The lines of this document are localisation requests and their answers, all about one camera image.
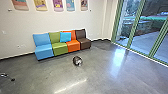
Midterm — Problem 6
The wall poster tan and red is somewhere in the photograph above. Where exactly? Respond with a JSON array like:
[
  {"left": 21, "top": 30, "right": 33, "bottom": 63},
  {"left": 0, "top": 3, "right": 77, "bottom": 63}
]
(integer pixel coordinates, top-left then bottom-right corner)
[{"left": 11, "top": 0, "right": 30, "bottom": 11}]

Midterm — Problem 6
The brown sofa seat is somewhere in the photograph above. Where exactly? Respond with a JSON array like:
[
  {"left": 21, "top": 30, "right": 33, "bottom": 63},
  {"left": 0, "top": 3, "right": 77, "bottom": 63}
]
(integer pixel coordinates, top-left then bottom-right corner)
[{"left": 74, "top": 28, "right": 93, "bottom": 51}]

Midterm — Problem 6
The light blue cushion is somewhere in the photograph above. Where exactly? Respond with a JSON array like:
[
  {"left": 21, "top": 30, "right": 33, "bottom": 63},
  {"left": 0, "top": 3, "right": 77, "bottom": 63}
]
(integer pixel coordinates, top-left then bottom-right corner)
[{"left": 59, "top": 31, "right": 72, "bottom": 44}]

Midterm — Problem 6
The wall poster tan narrow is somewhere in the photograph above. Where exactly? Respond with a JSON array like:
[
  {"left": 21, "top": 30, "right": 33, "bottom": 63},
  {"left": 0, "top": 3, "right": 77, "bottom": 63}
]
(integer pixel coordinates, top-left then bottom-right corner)
[{"left": 80, "top": 0, "right": 89, "bottom": 12}]

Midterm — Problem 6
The green sofa seat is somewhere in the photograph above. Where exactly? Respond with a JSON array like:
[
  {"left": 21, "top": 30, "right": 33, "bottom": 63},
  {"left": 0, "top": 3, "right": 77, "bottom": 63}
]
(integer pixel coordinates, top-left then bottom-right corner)
[{"left": 48, "top": 31, "right": 69, "bottom": 57}]

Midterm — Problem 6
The orange sofa seat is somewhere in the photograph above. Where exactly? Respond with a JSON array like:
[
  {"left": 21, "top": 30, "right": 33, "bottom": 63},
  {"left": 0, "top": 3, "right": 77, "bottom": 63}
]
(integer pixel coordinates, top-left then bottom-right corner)
[{"left": 60, "top": 29, "right": 82, "bottom": 54}]

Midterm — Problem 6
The outdoor green shrub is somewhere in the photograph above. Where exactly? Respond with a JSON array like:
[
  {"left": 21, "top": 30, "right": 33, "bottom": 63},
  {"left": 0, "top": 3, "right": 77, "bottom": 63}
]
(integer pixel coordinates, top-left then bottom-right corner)
[{"left": 120, "top": 13, "right": 141, "bottom": 39}]

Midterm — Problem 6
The blue sofa seat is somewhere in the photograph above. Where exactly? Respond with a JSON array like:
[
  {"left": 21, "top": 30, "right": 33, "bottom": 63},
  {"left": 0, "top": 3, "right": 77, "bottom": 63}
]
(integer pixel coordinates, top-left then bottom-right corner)
[{"left": 32, "top": 32, "right": 55, "bottom": 62}]

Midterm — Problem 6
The wall poster light blue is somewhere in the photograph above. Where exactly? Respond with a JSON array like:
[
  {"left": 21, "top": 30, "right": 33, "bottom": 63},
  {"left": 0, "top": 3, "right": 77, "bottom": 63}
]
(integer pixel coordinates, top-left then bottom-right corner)
[{"left": 65, "top": 0, "right": 76, "bottom": 12}]

